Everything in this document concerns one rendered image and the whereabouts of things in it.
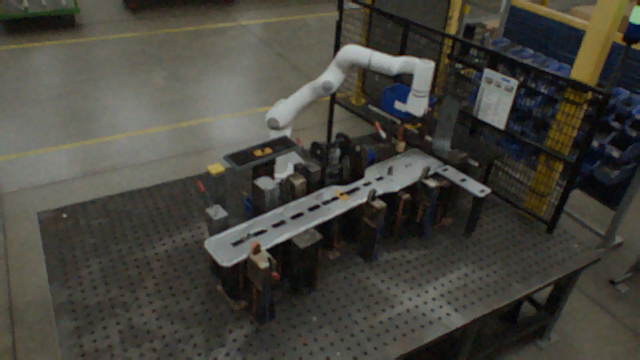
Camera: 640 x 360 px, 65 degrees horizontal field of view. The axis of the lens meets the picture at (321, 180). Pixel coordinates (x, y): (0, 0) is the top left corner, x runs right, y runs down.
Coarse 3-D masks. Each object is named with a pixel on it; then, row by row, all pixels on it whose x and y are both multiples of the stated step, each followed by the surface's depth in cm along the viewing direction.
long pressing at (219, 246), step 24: (384, 168) 265; (408, 168) 267; (432, 168) 268; (360, 192) 246; (384, 192) 249; (264, 216) 225; (288, 216) 227; (312, 216) 228; (216, 240) 210; (264, 240) 212
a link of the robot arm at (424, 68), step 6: (420, 60) 236; (426, 60) 236; (420, 66) 233; (426, 66) 232; (432, 66) 233; (420, 72) 234; (426, 72) 233; (414, 78) 239; (420, 78) 236; (426, 78) 235; (414, 84) 239; (420, 84) 237; (426, 84) 237; (420, 90) 239; (426, 90) 239
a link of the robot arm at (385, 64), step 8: (376, 56) 238; (384, 56) 238; (368, 64) 239; (376, 64) 238; (384, 64) 237; (392, 64) 236; (400, 64) 239; (408, 64) 244; (384, 72) 240; (392, 72) 238; (400, 72) 245; (408, 72) 247
